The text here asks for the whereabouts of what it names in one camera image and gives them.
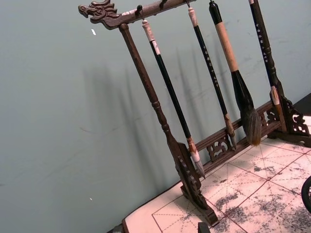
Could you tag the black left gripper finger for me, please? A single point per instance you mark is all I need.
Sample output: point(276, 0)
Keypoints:
point(203, 228)

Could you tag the white red-gridded calligraphy paper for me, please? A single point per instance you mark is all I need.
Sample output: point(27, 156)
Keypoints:
point(252, 189)

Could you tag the black brush with white cap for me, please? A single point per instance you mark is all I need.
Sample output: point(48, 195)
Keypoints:
point(167, 82)

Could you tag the thin black brush, brown ferrule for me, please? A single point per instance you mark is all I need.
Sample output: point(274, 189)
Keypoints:
point(211, 70)

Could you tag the dark carved wooden brush rack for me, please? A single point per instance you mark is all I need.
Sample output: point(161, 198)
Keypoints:
point(138, 63)

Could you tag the black lettered brush, white ferrule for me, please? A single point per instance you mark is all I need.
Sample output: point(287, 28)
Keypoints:
point(263, 46)

